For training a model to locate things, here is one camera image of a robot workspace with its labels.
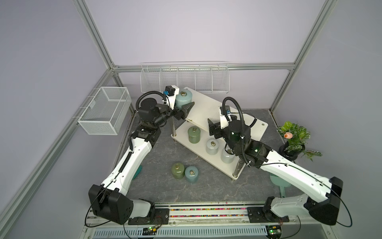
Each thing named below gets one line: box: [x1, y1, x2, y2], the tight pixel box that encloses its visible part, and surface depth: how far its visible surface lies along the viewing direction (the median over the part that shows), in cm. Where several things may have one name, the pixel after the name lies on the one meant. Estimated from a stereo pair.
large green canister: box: [171, 162, 185, 180], surface depth 84 cm
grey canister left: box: [205, 138, 219, 156], surface depth 86 cm
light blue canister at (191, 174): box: [184, 165, 199, 184], surface depth 82 cm
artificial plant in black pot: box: [276, 121, 323, 162], surface depth 77 cm
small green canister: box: [187, 125, 201, 144], surface depth 92 cm
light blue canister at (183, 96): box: [175, 88, 193, 110], surface depth 63 cm
